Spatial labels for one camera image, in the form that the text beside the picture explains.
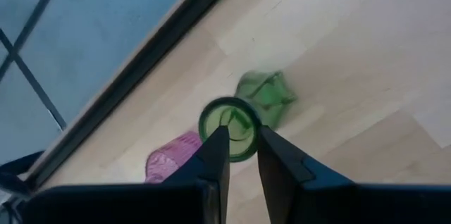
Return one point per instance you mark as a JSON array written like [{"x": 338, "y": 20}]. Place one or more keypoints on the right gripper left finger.
[{"x": 211, "y": 188}]

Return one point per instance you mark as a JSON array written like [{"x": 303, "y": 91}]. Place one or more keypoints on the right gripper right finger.
[{"x": 299, "y": 196}]

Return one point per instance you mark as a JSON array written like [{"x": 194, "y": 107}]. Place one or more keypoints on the pink diamond-cut glass vase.
[{"x": 169, "y": 157}]

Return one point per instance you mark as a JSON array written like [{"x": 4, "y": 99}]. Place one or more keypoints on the green faceted glass vase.
[{"x": 271, "y": 93}]

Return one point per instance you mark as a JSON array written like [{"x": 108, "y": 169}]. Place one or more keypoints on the black aluminium table frame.
[{"x": 141, "y": 67}]

